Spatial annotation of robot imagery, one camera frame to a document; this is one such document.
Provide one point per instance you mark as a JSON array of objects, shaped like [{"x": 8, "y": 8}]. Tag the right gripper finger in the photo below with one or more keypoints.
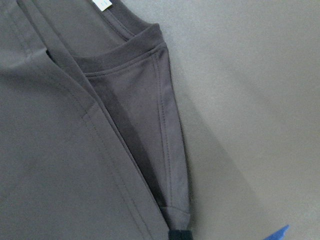
[{"x": 180, "y": 235}]

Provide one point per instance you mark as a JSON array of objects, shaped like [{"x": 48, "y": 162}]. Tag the dark brown t-shirt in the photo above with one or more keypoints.
[{"x": 91, "y": 145}]

